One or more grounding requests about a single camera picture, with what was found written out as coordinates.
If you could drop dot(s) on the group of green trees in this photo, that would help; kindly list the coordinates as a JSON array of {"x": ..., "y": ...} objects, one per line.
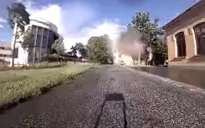
[{"x": 98, "y": 50}]

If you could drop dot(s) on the grey asphalt road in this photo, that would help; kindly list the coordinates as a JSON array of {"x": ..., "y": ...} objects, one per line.
[{"x": 116, "y": 86}]

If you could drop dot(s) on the small green tree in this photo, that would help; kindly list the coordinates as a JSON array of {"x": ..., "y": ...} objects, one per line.
[{"x": 58, "y": 46}]

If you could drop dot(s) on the tall leafy tree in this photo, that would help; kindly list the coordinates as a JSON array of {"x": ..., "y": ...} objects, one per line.
[{"x": 146, "y": 30}]

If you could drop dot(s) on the round building with columns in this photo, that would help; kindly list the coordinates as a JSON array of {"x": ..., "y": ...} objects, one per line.
[{"x": 40, "y": 43}]

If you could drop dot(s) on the grass strip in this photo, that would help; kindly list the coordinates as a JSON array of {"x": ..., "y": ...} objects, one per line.
[{"x": 23, "y": 83}]

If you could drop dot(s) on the dark paved side strip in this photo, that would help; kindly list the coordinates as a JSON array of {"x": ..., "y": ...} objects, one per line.
[{"x": 190, "y": 76}]

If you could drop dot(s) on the brown brick building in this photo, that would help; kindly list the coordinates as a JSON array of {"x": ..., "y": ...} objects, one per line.
[{"x": 190, "y": 36}]

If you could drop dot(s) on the tall thin pine tree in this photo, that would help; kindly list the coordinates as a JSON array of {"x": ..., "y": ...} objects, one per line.
[{"x": 18, "y": 13}]

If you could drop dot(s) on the low pale building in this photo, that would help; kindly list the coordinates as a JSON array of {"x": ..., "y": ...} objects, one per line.
[{"x": 0, "y": 50}]

